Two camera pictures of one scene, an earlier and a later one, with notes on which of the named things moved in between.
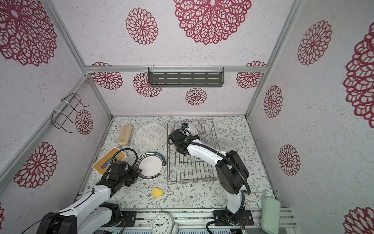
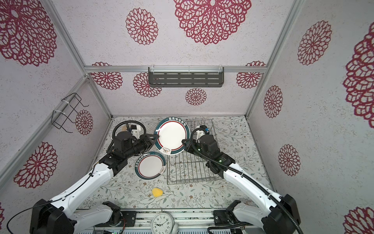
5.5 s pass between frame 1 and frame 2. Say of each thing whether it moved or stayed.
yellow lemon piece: stayed
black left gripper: moved
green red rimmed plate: stayed
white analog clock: stayed
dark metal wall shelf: stayed
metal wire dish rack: stayed
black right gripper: moved
